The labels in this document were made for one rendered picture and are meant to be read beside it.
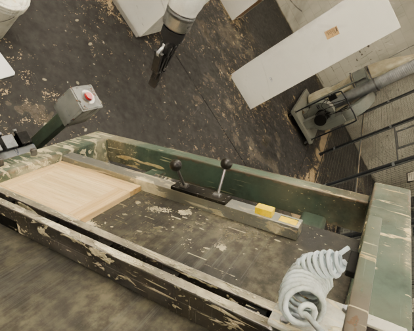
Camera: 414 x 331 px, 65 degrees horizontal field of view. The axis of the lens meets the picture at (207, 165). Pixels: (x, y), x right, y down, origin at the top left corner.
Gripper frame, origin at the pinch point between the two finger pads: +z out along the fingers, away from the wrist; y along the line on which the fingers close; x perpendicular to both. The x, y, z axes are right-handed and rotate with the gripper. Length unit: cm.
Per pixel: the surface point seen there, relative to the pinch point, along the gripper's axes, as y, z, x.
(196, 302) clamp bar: -64, -11, -47
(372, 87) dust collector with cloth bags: 497, 119, -176
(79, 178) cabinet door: -29.5, 33.8, 1.7
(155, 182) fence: -23.5, 17.9, -22.1
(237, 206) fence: -25, 2, -47
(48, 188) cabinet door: -40, 33, 6
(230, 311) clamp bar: -64, -16, -52
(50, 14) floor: 116, 96, 145
